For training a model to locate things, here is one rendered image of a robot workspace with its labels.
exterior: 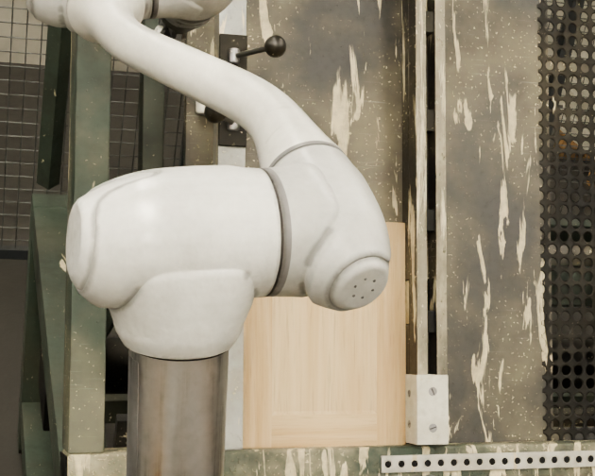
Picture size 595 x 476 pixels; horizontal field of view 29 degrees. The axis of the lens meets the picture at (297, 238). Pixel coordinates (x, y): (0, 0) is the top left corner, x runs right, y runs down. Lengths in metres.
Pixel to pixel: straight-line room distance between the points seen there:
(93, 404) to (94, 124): 0.47
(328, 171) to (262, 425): 0.95
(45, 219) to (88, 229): 1.97
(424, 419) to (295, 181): 1.03
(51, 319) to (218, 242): 1.53
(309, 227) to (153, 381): 0.21
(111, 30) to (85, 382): 0.71
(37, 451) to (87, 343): 1.27
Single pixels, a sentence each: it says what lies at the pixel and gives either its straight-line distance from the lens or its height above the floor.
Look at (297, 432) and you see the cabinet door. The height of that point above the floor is 0.91.
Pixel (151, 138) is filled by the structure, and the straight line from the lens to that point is 2.13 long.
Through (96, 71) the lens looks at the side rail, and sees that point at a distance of 2.04.
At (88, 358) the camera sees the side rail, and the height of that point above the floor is 1.04.
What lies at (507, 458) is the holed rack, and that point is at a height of 0.89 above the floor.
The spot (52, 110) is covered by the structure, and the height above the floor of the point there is 1.07.
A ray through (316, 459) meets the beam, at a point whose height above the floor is 0.89.
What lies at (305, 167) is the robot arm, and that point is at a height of 1.65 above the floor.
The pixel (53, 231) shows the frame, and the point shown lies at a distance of 3.00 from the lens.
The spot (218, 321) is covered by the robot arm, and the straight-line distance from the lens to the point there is 1.12.
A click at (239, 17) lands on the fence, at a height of 1.56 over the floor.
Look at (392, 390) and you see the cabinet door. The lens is 2.15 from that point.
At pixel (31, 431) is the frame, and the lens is 3.31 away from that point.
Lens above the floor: 2.07
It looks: 24 degrees down
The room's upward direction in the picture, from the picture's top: 9 degrees clockwise
